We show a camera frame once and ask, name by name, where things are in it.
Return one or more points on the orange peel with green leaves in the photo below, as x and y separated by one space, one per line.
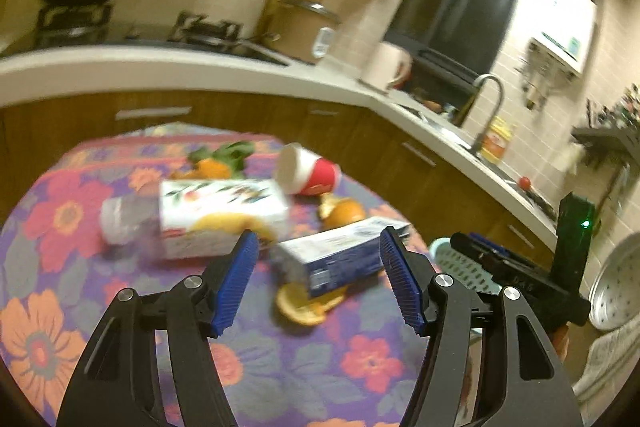
215 164

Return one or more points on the black gas stove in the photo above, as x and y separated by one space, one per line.
150 34

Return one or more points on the kitchen sink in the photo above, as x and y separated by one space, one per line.
450 132

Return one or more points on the white electric kettle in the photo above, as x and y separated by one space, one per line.
382 64

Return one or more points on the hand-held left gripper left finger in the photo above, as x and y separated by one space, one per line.
235 282

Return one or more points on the red paper cup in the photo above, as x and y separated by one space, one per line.
312 174

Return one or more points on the beige rice cooker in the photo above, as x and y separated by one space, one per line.
300 32

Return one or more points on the white water heater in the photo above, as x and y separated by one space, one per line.
567 17

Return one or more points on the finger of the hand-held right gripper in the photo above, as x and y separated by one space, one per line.
492 247
470 249

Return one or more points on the dark window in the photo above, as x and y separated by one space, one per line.
450 7

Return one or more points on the metal faucet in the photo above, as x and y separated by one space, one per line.
492 79

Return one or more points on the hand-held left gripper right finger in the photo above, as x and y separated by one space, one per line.
400 282

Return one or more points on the floral tablecloth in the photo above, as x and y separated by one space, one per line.
75 267

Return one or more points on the red tomato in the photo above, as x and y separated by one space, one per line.
525 183

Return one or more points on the clear plastic bottle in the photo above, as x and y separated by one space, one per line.
127 222

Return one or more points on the wall shelf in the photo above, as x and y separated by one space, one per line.
605 139

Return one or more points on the blue and white carton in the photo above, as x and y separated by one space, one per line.
340 252

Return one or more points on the kitchen counter with wooden cabinets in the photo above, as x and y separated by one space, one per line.
250 112

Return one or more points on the light green plastic basket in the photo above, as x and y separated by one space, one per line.
462 267

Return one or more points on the white fruit-print carton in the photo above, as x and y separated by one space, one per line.
220 207

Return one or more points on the white perforated steamer tray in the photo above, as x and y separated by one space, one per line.
620 287

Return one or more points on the yellow bottle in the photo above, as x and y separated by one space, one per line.
497 142

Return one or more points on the water heater pipes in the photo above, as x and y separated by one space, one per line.
540 77

